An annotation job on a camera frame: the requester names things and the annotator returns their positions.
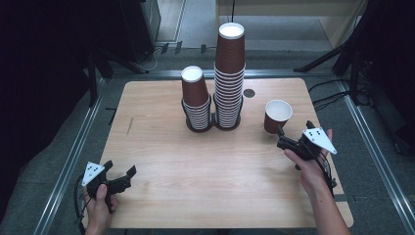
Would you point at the black round table grommet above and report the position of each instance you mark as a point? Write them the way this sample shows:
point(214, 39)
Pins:
point(249, 93)

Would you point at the person's right hand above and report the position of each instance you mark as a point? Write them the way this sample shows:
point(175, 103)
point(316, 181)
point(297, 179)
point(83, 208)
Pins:
point(311, 174)

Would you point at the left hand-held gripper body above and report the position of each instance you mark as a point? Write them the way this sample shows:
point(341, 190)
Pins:
point(93, 171)

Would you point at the black computer tower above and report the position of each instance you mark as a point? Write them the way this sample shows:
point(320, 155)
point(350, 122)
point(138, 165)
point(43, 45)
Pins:
point(138, 29)

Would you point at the tall stack of brown cups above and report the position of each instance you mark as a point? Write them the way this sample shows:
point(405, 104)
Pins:
point(229, 94)

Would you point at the short stack of brown cups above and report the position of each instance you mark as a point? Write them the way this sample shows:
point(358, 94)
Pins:
point(195, 94)

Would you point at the person's left hand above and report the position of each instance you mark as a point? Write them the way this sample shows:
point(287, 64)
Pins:
point(98, 210)

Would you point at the black double cup holder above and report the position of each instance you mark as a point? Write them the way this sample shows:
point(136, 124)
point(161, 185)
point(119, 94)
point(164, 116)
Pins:
point(213, 119)

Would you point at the black tripod stand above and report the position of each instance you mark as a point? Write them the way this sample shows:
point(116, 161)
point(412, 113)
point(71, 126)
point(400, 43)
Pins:
point(354, 49)

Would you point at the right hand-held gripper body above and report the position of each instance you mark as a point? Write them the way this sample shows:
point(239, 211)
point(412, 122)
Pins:
point(318, 138)

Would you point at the metal floor rail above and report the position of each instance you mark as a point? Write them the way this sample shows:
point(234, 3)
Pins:
point(277, 73)
point(375, 153)
point(70, 160)

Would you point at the light wooden cabinet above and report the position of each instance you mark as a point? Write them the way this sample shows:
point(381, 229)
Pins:
point(339, 23)

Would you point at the black metal stand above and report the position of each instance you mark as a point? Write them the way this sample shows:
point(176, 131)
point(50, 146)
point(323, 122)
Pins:
point(93, 78)

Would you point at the brown paper cup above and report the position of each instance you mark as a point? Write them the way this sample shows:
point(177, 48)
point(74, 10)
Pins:
point(274, 123)

